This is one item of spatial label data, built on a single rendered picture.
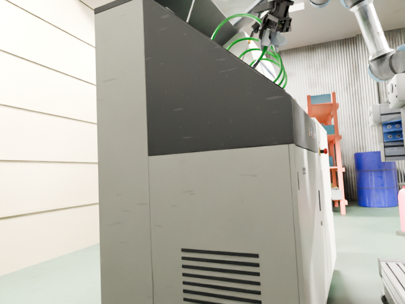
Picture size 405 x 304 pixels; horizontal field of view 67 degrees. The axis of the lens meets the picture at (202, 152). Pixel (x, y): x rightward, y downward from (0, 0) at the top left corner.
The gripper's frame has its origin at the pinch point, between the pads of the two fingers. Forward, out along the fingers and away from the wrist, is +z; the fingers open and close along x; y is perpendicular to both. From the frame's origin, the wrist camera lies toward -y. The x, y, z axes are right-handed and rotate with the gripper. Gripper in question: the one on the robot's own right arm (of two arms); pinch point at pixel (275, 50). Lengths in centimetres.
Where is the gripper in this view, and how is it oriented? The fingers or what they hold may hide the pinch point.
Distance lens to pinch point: 146.6
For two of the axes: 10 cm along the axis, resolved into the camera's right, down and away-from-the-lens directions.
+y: 8.9, -0.8, -4.4
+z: 0.5, 10.0, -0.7
